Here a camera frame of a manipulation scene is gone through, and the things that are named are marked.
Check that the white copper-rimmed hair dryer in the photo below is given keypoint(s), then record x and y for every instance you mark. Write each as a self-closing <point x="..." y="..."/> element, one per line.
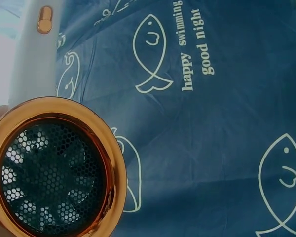
<point x="35" y="71"/>

